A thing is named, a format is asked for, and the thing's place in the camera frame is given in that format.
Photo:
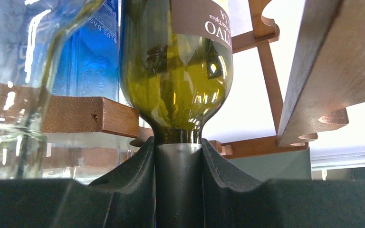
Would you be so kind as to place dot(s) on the blue glass bottle silver cap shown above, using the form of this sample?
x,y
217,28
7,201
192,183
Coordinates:
x,y
89,60

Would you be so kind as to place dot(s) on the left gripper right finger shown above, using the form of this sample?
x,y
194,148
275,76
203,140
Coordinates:
x,y
234,199

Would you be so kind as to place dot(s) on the dark green wine bottle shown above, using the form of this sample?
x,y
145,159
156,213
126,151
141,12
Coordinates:
x,y
176,69

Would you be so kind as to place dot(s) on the wooden wine rack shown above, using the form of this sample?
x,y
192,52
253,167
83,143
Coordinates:
x,y
328,68

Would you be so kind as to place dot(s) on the clear glass flask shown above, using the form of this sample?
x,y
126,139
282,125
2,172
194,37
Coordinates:
x,y
32,35

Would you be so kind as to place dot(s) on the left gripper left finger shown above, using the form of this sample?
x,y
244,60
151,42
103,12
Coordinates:
x,y
122,198

